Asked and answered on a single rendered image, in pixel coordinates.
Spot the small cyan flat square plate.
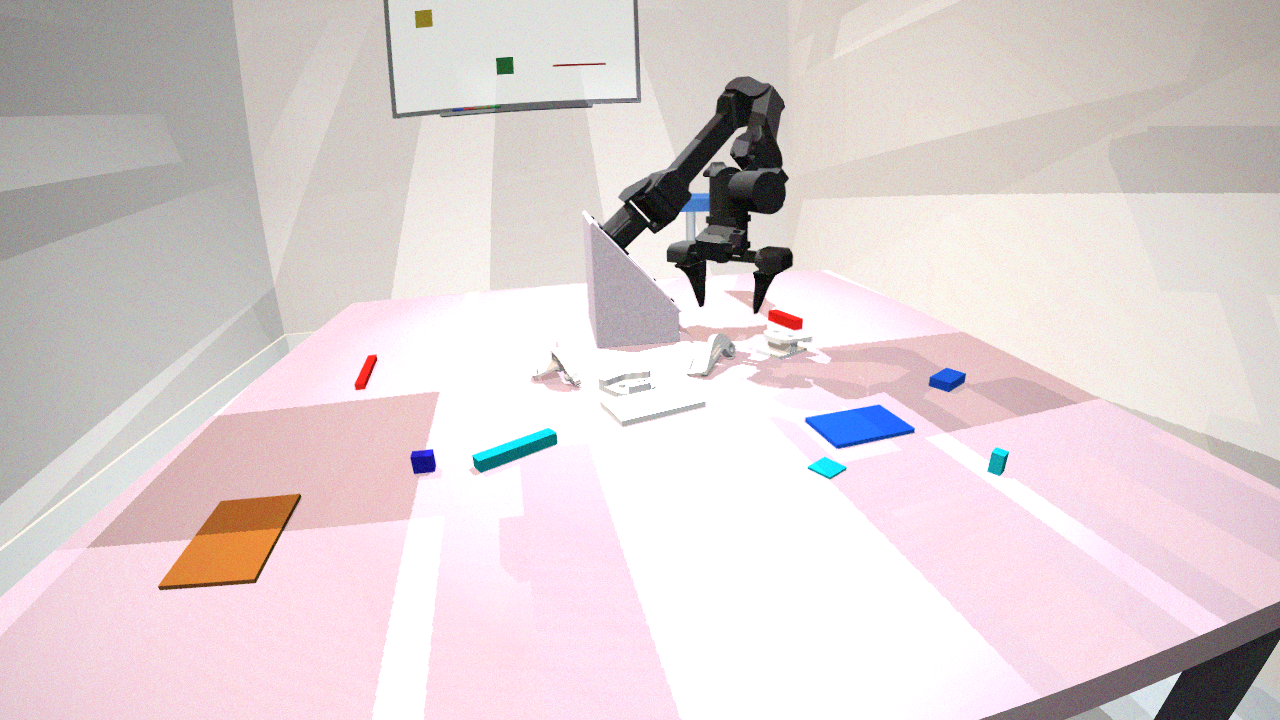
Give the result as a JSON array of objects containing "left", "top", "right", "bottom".
[{"left": 806, "top": 457, "right": 847, "bottom": 480}]

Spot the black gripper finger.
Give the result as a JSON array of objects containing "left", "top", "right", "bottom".
[
  {"left": 753, "top": 270, "right": 782, "bottom": 315},
  {"left": 675, "top": 260, "right": 707, "bottom": 307}
]

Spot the red rectangular block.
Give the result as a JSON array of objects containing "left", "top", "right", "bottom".
[{"left": 768, "top": 310, "right": 803, "bottom": 331}]

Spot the teal rectangular block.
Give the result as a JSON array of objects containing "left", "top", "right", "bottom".
[{"left": 987, "top": 448, "right": 1009, "bottom": 477}]

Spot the red flat bar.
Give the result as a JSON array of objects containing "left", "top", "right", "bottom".
[{"left": 355, "top": 354, "right": 378, "bottom": 389}]

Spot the blue flat plate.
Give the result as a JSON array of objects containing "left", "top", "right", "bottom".
[{"left": 805, "top": 405, "right": 915, "bottom": 448}]

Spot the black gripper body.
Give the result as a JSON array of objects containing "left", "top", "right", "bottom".
[{"left": 667, "top": 209, "right": 794, "bottom": 272}]

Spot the orange flat plate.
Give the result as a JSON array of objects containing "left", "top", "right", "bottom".
[{"left": 157, "top": 495, "right": 302, "bottom": 591}]

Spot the cyan rectangular bar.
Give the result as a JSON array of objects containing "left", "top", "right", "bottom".
[{"left": 472, "top": 428, "right": 558, "bottom": 473}]

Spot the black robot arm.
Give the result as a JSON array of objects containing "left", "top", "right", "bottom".
[{"left": 596, "top": 76, "right": 788, "bottom": 263}]

